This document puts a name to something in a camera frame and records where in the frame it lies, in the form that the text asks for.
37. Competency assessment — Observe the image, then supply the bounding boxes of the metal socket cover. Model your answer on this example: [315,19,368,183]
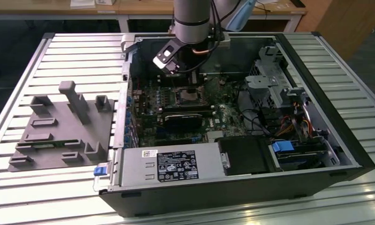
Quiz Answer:
[205,77,227,100]

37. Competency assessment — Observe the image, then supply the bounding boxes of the silver CPU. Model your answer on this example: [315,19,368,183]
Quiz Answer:
[177,90,200,104]

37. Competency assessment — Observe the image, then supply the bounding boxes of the CPU socket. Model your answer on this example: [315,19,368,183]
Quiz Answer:
[170,86,208,107]

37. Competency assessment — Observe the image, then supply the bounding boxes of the RAM slot white clips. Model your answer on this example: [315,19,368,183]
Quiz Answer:
[164,106,213,110]

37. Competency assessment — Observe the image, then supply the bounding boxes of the light grey case latch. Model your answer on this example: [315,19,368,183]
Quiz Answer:
[120,34,142,53]

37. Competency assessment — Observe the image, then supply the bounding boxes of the black graphics card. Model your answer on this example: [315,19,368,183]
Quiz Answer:
[161,112,204,129]

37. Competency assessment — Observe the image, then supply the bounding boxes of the grey metal drive cage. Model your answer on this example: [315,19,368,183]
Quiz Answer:
[243,45,309,111]

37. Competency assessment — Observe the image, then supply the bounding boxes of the green motherboard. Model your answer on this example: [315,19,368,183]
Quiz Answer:
[130,74,249,147]

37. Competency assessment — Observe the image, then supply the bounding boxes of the silver chipset heatsink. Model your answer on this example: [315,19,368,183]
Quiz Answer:
[207,130,227,143]

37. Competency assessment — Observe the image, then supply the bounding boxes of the wooden desk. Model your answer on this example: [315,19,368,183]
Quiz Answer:
[0,0,307,32]

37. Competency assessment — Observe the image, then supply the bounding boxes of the plain white box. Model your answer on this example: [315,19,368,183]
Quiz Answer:
[69,0,94,9]

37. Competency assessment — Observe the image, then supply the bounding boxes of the black drive bay box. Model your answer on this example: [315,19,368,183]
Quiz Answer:
[215,135,276,176]

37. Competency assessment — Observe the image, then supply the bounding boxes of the grey power supply unit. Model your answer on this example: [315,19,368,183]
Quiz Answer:
[108,142,228,188]

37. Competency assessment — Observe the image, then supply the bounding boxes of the blue disk carrier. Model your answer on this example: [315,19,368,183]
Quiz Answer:
[271,140,296,155]

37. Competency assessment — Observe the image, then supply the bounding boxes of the grey parts rack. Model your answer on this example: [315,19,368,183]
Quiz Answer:
[6,80,118,173]

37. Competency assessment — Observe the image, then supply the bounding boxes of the green RAM stick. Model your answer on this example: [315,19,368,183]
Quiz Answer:
[30,140,78,149]

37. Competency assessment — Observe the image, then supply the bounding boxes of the black hard disk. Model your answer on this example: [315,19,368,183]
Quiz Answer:
[275,150,328,171]

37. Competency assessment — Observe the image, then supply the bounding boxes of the wooden cabinet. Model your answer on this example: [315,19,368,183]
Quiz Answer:
[295,0,375,60]

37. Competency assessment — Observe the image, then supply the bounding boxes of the black open PC case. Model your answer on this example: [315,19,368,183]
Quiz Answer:
[98,31,375,218]

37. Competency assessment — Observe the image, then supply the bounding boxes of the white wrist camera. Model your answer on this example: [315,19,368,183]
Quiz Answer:
[152,38,182,75]

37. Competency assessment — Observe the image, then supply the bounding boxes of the black cable in case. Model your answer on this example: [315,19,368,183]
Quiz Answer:
[240,107,273,139]

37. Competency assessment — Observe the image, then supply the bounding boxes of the yellow red wire bundle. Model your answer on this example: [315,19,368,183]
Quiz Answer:
[275,112,313,139]

